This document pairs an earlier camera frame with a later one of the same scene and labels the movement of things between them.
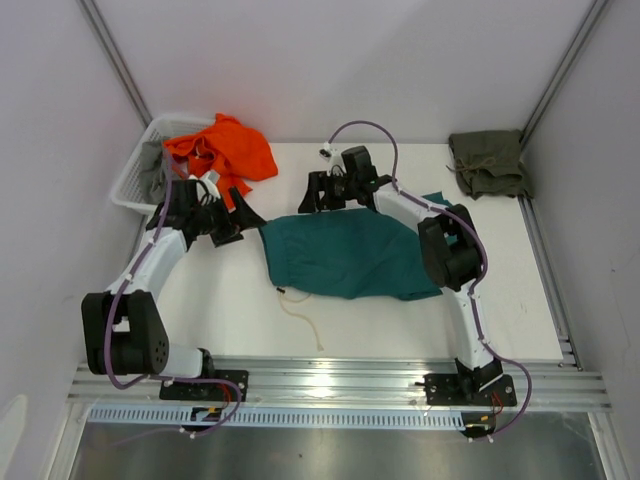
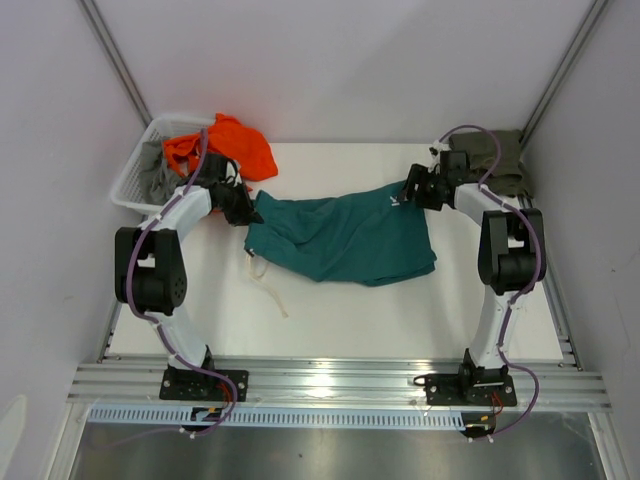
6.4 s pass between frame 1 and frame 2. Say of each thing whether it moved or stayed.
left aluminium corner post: stayed
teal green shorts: moved
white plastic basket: stayed
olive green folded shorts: stayed
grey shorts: stayed
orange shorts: stayed
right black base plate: stayed
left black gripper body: moved
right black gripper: moved
